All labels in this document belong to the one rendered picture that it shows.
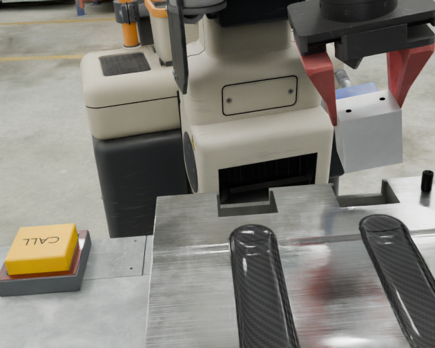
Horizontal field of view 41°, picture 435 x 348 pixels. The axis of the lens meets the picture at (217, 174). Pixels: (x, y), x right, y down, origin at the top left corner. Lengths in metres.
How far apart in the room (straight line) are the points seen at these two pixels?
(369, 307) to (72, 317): 0.28
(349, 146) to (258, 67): 0.42
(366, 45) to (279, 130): 0.47
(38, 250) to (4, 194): 1.98
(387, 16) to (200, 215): 0.23
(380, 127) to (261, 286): 0.16
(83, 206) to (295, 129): 1.55
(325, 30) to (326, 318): 0.20
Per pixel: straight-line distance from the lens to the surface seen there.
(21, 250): 0.61
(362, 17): 0.44
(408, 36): 0.46
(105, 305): 0.57
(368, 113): 0.49
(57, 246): 0.60
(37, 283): 0.60
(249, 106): 0.91
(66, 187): 2.52
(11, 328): 0.58
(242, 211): 0.55
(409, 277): 0.46
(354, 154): 0.50
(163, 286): 0.45
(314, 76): 0.45
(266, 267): 0.46
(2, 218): 2.41
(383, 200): 0.58
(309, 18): 0.46
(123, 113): 1.15
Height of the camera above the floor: 1.16
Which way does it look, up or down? 28 degrees down
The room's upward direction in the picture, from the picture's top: 4 degrees counter-clockwise
